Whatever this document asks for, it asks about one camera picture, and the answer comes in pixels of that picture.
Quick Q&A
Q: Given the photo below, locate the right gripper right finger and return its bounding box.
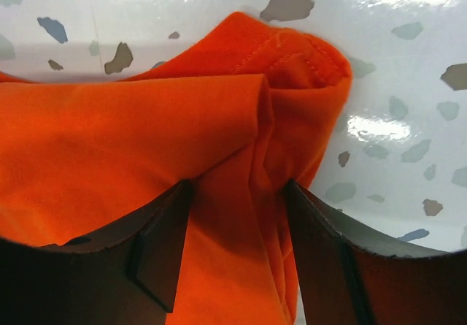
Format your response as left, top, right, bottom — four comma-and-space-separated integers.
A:
284, 181, 466, 324

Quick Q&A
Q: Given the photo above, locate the orange t shirt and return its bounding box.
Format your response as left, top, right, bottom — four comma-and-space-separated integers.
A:
1, 12, 352, 324

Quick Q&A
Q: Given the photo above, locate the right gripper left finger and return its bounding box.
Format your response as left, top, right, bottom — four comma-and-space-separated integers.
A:
1, 181, 193, 324

